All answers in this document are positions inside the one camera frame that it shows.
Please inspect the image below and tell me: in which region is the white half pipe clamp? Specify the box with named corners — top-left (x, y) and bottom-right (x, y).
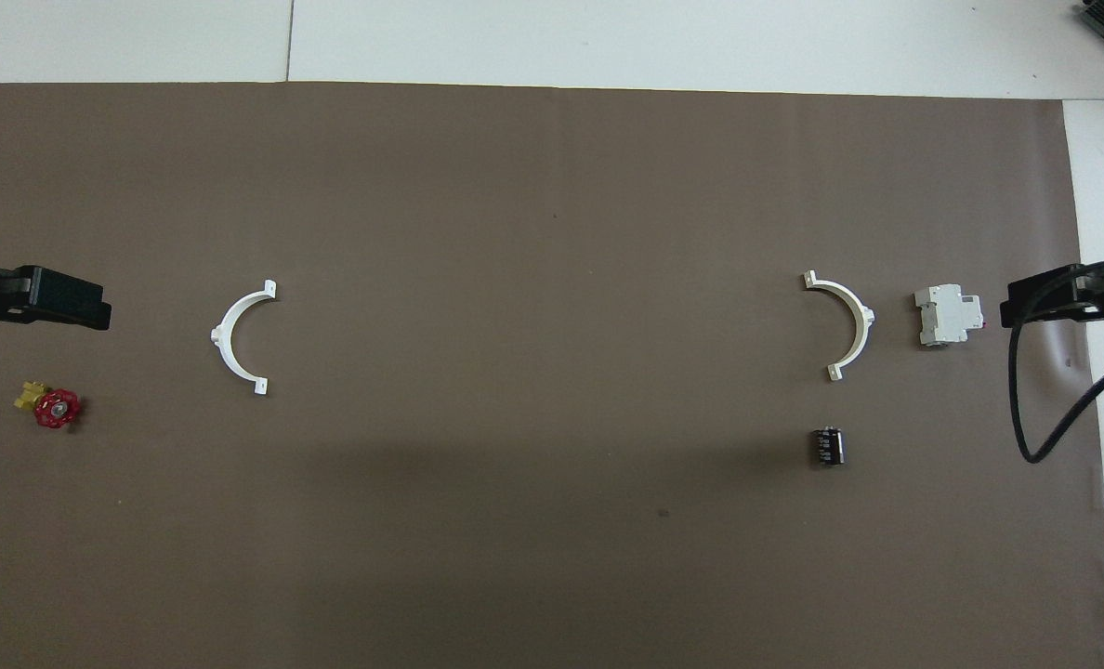
top-left (209, 279), bottom-right (278, 398)
top-left (801, 270), bottom-right (878, 383)

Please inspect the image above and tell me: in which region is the white circuit breaker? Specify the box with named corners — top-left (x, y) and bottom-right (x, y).
top-left (913, 282), bottom-right (986, 349)

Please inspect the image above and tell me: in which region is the black cylindrical capacitor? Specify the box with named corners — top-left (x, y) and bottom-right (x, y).
top-left (809, 424), bottom-right (847, 468)

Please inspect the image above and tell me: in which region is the brown table mat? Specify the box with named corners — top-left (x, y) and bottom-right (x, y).
top-left (0, 81), bottom-right (1104, 669)

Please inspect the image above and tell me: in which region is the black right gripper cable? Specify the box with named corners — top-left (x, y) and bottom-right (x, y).
top-left (1008, 268), bottom-right (1104, 465)

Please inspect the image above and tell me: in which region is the red handle brass valve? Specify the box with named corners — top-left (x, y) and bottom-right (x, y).
top-left (12, 378), bottom-right (83, 431)

